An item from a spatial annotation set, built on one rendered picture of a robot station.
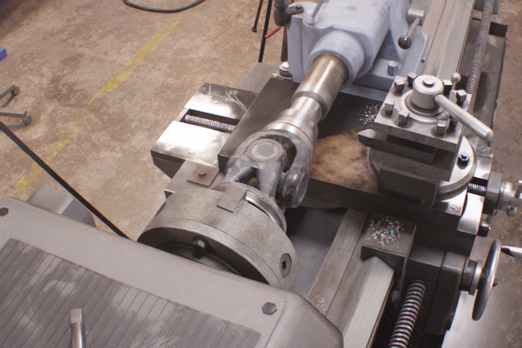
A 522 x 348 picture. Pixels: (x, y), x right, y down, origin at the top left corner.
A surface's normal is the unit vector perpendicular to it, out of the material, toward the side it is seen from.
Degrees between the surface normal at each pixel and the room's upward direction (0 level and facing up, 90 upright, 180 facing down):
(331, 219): 4
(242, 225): 27
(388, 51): 90
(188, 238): 90
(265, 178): 8
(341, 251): 0
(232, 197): 10
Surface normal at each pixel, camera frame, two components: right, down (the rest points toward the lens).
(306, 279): -0.27, -0.57
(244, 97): -0.05, -0.73
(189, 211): -0.25, -0.76
